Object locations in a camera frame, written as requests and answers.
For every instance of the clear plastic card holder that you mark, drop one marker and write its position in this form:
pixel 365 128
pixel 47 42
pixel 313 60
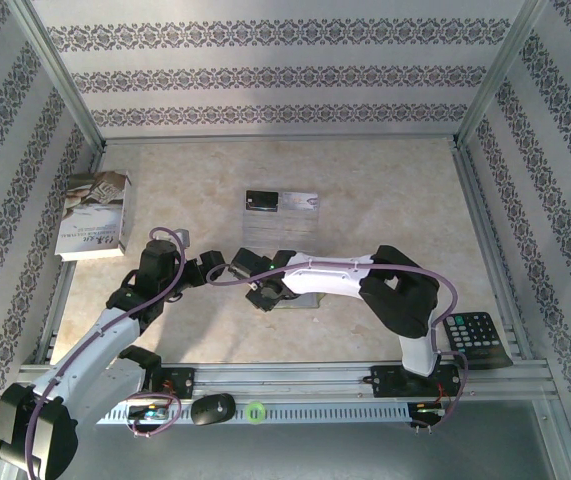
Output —
pixel 310 301

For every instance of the black credit card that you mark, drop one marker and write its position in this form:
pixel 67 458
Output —
pixel 262 200

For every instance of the silver credit card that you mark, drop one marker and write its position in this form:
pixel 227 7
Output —
pixel 300 201

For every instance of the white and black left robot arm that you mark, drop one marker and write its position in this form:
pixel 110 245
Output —
pixel 95 345

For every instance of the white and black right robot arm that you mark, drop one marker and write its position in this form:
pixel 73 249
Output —
pixel 325 277

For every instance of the white heritage cultural book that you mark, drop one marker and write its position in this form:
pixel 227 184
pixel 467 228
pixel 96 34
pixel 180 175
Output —
pixel 92 215

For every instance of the black computer mouse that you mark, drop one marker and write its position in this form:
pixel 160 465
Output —
pixel 212 410

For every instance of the small circuit board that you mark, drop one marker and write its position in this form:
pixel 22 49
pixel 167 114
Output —
pixel 430 410
pixel 150 413

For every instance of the grey metal tray panel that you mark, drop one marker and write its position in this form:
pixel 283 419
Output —
pixel 315 455

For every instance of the black calculator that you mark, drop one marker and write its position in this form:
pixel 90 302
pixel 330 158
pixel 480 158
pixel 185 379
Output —
pixel 475 335

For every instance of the aluminium frame rail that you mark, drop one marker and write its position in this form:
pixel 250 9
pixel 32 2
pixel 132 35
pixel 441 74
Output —
pixel 57 310
pixel 265 140
pixel 290 375
pixel 492 250

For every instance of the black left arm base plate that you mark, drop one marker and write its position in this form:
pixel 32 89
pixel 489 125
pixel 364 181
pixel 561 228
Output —
pixel 185 382

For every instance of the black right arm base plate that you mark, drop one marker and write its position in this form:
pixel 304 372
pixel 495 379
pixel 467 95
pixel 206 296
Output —
pixel 385 382

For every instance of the aluminium frame post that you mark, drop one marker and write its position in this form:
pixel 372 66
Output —
pixel 62 75
pixel 497 75

